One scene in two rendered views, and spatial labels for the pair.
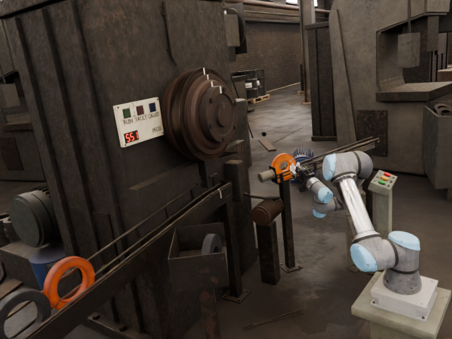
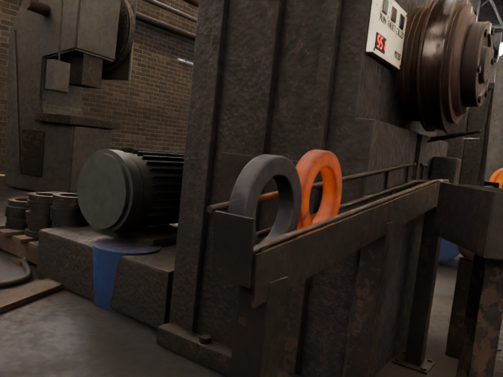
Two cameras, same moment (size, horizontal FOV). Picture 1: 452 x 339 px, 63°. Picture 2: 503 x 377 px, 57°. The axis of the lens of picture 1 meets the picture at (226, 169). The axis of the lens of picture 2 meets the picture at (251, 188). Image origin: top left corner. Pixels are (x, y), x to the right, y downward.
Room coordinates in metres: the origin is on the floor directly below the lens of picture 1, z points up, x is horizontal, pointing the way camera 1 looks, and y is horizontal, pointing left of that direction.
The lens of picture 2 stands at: (0.25, 0.75, 0.76)
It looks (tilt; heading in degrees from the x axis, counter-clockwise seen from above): 5 degrees down; 359
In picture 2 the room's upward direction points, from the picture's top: 6 degrees clockwise
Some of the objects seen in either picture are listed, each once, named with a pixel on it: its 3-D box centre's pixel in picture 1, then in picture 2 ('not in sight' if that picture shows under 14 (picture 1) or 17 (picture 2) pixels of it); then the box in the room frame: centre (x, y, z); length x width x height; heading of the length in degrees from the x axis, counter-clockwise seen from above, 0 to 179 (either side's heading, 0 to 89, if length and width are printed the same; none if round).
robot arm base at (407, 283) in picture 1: (402, 274); not in sight; (1.37, -0.69, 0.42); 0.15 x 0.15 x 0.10
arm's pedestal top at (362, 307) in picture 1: (401, 302); not in sight; (1.37, -0.69, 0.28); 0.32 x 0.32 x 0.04; 49
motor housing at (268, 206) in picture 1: (270, 239); (471, 290); (2.11, -0.22, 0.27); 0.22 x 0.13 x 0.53; 145
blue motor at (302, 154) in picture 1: (303, 164); (437, 238); (4.00, -0.87, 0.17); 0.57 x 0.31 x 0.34; 165
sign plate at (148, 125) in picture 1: (140, 121); (388, 31); (1.70, 0.36, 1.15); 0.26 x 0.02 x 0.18; 145
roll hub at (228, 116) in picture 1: (220, 114); (478, 65); (1.86, 0.00, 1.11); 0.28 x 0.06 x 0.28; 145
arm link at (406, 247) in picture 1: (401, 249); not in sight; (1.36, -0.68, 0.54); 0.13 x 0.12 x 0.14; 97
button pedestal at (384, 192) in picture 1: (384, 224); not in sight; (2.05, -0.92, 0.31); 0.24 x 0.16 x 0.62; 145
